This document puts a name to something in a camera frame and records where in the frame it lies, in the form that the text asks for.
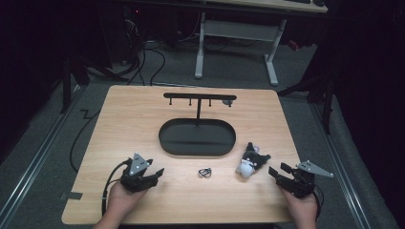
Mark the metal floor rail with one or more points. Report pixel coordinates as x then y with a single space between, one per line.
342 171
30 168

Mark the black metal stand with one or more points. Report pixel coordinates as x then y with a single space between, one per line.
318 92
71 79

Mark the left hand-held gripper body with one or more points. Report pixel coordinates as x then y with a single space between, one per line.
135 178

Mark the black tape strip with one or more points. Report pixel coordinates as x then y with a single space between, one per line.
75 196

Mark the black key rack with tray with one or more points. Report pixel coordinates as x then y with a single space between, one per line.
197 138

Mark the person's left hand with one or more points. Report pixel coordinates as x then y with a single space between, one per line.
122 202

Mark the person's right hand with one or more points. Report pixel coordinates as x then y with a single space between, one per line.
301 210

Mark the white-legged desk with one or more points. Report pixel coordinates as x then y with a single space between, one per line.
238 30

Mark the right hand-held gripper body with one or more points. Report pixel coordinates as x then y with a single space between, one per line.
299 183

